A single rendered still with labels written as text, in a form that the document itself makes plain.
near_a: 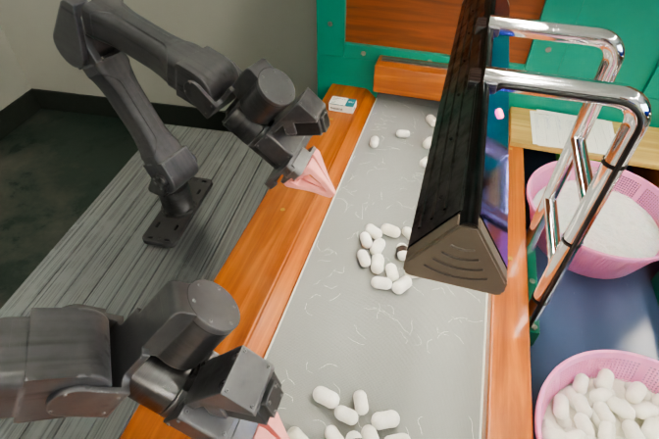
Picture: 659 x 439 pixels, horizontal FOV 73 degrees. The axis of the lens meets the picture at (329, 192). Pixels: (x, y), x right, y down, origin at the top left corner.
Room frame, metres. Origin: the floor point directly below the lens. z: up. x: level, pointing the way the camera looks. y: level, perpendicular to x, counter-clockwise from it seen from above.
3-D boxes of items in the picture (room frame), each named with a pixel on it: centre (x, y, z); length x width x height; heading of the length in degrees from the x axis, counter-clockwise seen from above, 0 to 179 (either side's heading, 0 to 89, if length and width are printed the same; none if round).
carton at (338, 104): (0.93, -0.03, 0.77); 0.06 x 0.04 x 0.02; 73
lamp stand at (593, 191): (0.49, -0.26, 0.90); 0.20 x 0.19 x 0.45; 163
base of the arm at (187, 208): (0.68, 0.32, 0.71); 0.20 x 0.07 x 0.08; 168
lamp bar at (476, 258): (0.51, -0.19, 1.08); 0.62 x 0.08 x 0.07; 163
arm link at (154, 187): (0.68, 0.31, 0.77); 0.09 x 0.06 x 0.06; 151
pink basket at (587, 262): (0.60, -0.50, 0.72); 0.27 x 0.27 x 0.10
